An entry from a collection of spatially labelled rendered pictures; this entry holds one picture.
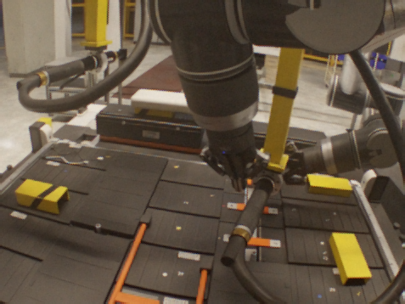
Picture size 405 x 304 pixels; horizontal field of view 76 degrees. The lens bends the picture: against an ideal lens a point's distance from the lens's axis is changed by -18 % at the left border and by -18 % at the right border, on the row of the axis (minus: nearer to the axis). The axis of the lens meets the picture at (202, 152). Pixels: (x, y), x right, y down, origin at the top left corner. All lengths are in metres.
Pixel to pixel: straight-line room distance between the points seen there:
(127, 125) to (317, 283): 0.87
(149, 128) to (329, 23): 0.97
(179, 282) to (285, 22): 0.56
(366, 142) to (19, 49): 6.39
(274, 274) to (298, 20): 0.58
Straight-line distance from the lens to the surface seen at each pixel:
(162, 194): 0.94
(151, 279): 0.70
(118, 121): 1.22
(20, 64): 6.71
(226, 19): 0.33
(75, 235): 0.81
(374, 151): 0.83
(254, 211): 0.71
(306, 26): 0.31
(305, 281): 0.76
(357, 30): 0.31
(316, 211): 0.99
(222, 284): 0.70
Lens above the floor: 1.56
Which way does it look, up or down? 28 degrees down
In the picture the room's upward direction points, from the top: 6 degrees clockwise
